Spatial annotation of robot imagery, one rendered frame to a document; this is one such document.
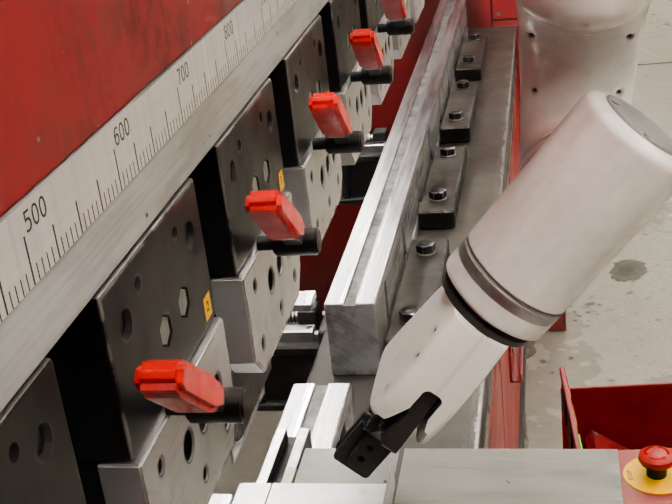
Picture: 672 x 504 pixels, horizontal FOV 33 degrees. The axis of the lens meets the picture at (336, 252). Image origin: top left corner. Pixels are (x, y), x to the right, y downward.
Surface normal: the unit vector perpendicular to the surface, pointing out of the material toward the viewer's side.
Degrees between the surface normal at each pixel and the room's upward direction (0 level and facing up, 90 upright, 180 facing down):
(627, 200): 102
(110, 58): 90
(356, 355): 90
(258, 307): 90
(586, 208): 86
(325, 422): 0
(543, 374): 0
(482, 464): 0
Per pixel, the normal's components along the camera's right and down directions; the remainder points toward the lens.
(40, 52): 0.98, -0.03
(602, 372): -0.11, -0.91
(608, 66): 0.07, 0.78
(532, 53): -0.56, 0.76
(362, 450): -0.17, 0.41
